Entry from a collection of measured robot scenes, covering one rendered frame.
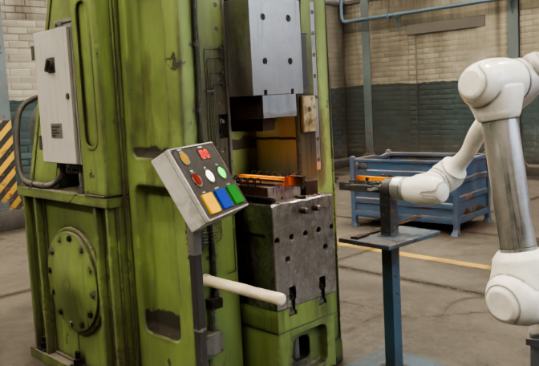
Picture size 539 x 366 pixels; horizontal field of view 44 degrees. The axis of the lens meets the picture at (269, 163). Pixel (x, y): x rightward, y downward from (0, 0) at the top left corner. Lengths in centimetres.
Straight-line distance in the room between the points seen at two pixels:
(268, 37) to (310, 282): 107
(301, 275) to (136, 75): 113
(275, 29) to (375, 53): 912
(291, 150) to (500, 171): 140
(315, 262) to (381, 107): 902
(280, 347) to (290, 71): 117
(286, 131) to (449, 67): 809
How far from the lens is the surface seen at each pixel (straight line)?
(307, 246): 292
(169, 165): 226
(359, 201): 687
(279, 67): 285
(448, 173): 249
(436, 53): 1125
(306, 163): 317
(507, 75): 198
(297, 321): 295
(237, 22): 281
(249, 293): 258
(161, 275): 304
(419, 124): 1146
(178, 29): 270
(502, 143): 198
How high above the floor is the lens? 136
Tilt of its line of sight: 6 degrees down
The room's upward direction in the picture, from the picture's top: 3 degrees counter-clockwise
